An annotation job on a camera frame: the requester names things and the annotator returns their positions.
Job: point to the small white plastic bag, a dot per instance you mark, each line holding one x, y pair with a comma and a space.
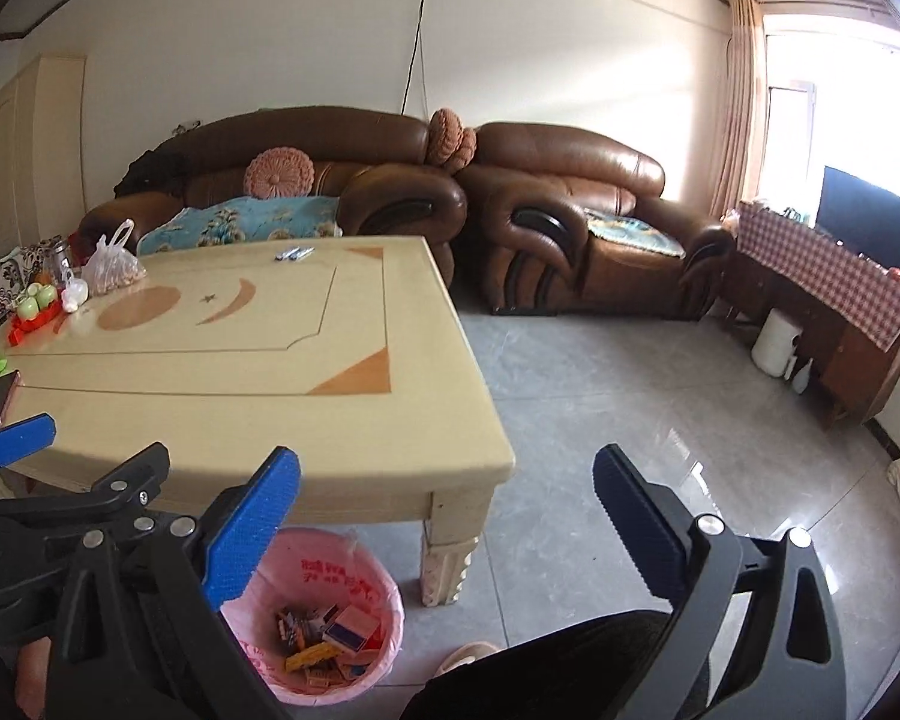
74, 295

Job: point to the white bucket appliance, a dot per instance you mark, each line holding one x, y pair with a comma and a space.
776, 346

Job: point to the brown leather long sofa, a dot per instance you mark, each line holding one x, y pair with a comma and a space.
390, 174

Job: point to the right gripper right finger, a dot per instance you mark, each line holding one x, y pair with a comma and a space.
653, 524

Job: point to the beige curtain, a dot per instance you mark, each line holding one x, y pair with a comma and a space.
743, 136

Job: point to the clear bag of nuts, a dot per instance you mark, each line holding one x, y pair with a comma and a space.
112, 266

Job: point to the red plastic tray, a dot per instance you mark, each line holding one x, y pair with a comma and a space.
20, 328

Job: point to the beige wooden table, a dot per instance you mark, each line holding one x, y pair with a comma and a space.
354, 358

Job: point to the pink cushion on sofa corner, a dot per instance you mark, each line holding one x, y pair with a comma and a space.
450, 145

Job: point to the checkered cloth tv cabinet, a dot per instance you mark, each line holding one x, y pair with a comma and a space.
847, 306

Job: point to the glass jar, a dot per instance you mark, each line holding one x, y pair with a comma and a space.
58, 261

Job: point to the black tv monitor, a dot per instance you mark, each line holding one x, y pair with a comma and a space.
863, 216

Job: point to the blue floral sofa cover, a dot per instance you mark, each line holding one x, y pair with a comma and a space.
245, 219

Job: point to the cream wardrobe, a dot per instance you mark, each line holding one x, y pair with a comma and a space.
41, 183

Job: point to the pink round cushion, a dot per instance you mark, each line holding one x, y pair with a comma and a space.
279, 172

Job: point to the brown leather armchair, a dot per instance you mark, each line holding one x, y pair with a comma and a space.
561, 219

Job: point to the floral bed cover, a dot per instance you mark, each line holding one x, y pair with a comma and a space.
20, 268

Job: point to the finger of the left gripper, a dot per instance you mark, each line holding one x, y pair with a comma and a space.
25, 438

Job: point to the silver gum pack left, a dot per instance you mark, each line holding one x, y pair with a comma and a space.
288, 254

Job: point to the pink trash bag bin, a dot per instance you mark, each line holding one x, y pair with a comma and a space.
321, 620

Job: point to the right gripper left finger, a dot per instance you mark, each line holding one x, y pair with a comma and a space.
239, 533

